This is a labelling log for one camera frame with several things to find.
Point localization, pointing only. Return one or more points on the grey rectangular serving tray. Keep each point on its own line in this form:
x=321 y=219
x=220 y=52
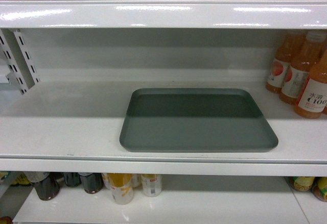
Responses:
x=195 y=120

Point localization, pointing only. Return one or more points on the white label drink bottle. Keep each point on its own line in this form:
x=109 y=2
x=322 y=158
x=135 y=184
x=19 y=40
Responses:
x=152 y=184

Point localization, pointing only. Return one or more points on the white yellow drink bottle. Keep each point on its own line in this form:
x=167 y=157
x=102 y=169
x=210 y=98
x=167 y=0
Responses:
x=121 y=187

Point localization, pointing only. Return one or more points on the white metal shelf unit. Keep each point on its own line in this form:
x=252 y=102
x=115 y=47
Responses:
x=74 y=66

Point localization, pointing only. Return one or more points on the dark tea bottle right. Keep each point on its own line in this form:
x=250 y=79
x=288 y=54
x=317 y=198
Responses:
x=92 y=182

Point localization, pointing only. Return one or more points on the dark tea bottle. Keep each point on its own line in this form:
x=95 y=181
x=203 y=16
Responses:
x=92 y=182
x=45 y=185

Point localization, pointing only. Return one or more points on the orange juice bottle back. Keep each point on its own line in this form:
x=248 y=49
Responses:
x=291 y=45

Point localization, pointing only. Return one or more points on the orange juice bottle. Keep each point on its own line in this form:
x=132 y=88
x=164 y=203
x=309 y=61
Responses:
x=291 y=45
x=312 y=99
x=301 y=64

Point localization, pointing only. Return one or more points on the orange juice bottle middle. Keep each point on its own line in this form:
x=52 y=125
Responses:
x=301 y=64

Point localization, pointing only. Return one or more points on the dark tea bottle left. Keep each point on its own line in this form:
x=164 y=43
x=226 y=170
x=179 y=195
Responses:
x=45 y=185

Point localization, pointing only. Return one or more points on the orange juice bottle front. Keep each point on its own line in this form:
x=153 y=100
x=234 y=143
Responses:
x=312 y=99

